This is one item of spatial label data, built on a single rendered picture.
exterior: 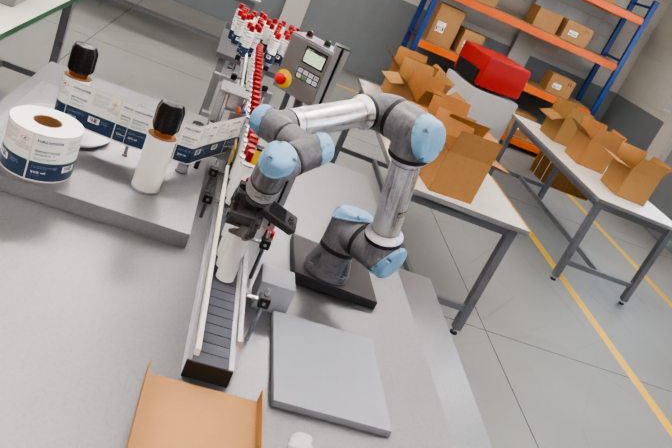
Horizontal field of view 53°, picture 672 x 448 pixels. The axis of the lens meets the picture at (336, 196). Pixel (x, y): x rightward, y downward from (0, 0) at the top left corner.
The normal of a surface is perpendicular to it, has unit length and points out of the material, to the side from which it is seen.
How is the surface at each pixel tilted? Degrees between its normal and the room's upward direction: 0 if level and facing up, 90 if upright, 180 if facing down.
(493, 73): 90
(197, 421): 0
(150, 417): 0
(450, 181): 91
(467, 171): 91
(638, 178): 90
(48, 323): 0
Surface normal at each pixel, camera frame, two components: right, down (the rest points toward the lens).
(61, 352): 0.39, -0.85
